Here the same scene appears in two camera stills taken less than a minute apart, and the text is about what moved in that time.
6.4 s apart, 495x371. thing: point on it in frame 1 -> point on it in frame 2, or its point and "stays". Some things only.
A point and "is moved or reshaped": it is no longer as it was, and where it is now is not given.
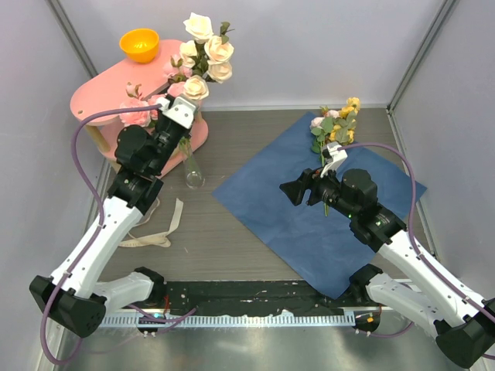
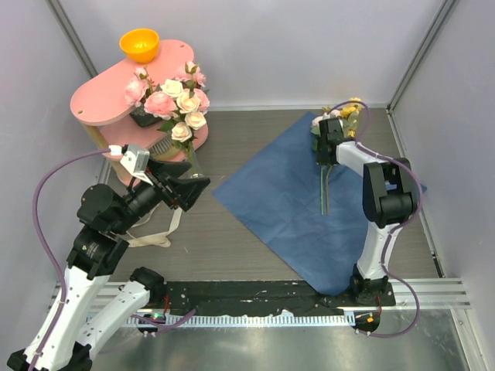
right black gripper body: [325, 188] -> [319, 154]
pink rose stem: [145, 118] is moved or reshaped
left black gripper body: [167, 137] -> [149, 196]
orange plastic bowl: [141, 45] stays
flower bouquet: [336, 126] stays
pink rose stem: [177, 76] -> [193, 83]
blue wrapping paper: [318, 239] stays
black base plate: [256, 294] stays
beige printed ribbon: [161, 239] stays
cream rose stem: [209, 55] -> [189, 117]
